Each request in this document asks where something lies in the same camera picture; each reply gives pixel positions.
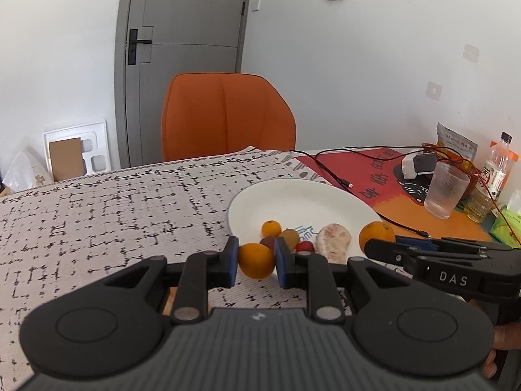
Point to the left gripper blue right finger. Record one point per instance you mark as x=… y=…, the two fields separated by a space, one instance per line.
x=319 y=279

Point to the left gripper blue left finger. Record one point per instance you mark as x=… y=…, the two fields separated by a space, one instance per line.
x=201 y=273

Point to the brown kiwi back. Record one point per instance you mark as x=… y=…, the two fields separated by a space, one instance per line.
x=291 y=238

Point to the dark red lychee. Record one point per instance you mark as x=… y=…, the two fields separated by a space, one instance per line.
x=269 y=242

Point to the large orange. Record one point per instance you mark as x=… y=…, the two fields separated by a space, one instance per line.
x=256 y=261
x=375 y=230

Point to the small tangerine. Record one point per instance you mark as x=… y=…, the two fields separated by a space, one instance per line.
x=271 y=229

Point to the person's right hand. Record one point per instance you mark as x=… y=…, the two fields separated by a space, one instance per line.
x=507 y=337

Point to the green packet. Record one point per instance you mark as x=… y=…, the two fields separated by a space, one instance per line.
x=507 y=226

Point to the white ceramic plate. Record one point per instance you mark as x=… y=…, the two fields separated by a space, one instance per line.
x=303 y=205

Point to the plastic drink bottle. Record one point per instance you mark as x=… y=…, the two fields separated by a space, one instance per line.
x=490 y=181

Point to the ribbed clear glass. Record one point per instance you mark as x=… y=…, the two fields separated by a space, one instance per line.
x=447 y=187

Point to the orange red table mat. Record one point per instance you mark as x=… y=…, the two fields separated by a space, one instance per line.
x=375 y=177

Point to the white power adapter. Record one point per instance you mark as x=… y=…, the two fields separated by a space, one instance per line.
x=418 y=164

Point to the snack pouch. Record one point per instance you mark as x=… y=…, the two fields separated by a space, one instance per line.
x=455 y=146

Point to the patterned white tablecloth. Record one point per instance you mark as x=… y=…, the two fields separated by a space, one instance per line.
x=57 y=238

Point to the orange chair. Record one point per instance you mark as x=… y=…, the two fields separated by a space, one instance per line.
x=215 y=113

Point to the white foam packaging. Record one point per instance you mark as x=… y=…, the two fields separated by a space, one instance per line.
x=94 y=143

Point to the brown cardboard piece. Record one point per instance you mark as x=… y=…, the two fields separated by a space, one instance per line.
x=66 y=159

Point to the white plastic bag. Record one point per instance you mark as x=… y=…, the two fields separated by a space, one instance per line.
x=25 y=173

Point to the grey door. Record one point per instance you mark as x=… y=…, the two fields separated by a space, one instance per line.
x=187 y=36

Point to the white wall socket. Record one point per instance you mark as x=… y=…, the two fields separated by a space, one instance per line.
x=434 y=91

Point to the black door handle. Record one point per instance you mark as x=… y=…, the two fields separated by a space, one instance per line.
x=133 y=43

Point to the small white wall switch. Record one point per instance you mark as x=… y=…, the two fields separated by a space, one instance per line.
x=255 y=5

